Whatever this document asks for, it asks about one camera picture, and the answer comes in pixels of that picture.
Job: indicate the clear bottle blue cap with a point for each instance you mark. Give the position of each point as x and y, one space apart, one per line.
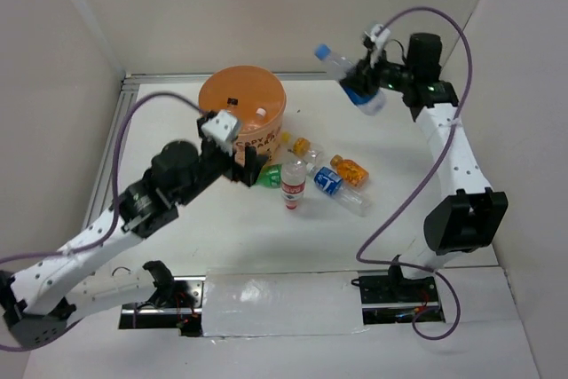
356 79

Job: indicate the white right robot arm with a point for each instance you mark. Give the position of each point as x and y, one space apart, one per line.
470 211

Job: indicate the orange juice bottle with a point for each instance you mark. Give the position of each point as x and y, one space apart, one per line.
355 175

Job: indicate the orange capybara plastic bin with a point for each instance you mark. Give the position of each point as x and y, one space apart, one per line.
254 87

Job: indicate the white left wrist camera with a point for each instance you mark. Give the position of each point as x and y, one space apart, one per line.
221 127

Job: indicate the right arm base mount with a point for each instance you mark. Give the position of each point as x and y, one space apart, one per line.
389 298

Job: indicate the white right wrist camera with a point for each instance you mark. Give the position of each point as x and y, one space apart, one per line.
374 39

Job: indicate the clear bottle black cap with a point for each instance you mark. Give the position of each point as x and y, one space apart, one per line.
232 105

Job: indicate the green plastic soda bottle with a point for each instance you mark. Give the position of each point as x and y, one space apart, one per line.
270 177

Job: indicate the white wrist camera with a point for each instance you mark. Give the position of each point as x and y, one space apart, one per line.
374 39
221 127

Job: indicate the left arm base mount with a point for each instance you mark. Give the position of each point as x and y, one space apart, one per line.
176 303

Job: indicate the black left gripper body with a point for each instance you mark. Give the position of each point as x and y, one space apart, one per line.
216 162

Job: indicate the clear bottle blue label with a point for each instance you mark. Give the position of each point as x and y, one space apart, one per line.
336 188

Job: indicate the aluminium frame rail left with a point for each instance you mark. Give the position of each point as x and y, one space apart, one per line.
101 194

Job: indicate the aluminium frame rail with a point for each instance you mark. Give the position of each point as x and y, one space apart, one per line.
101 194
138 79

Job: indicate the aluminium frame rail back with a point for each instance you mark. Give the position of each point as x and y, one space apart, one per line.
138 79

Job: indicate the clear bottle yellow cap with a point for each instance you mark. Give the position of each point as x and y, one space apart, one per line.
302 147

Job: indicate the clear bottle red label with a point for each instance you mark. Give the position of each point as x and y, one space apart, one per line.
292 182

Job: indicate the white-capped bottle inside bin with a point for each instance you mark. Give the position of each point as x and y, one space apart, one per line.
256 119

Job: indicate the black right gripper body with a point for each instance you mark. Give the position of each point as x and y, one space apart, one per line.
377 74

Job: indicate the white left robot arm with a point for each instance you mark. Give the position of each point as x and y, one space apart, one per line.
42 302

